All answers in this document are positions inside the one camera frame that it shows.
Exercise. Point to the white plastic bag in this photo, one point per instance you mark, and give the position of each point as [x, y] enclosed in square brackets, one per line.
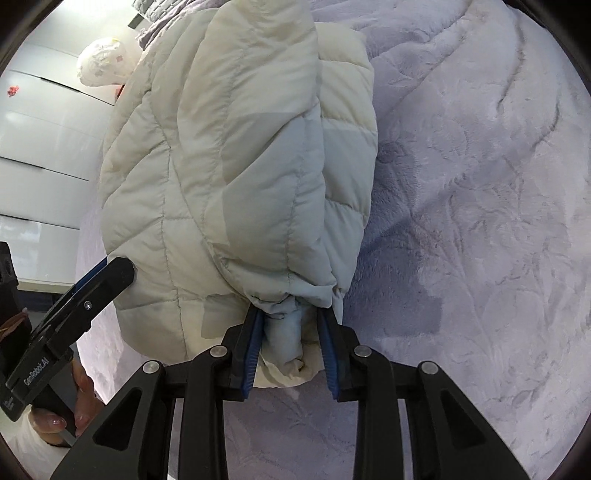
[108, 61]

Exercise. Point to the cream quilted down jacket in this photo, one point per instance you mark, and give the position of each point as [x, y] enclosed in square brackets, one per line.
[238, 171]

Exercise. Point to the lavender embossed bed blanket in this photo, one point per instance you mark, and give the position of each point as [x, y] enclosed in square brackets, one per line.
[477, 253]

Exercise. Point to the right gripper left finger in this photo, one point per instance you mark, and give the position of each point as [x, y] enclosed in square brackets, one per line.
[171, 420]

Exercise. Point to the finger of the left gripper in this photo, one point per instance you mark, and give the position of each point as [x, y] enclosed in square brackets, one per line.
[90, 274]
[83, 295]

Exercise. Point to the person's white sleeve forearm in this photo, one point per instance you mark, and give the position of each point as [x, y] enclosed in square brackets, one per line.
[38, 458]

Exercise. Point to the white wardrobe drawers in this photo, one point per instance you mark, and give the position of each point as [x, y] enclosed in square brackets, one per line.
[51, 133]

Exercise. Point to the person's left hand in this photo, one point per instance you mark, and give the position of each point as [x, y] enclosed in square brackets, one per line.
[36, 364]

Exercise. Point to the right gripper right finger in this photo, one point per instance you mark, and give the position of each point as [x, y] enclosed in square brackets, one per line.
[413, 421]

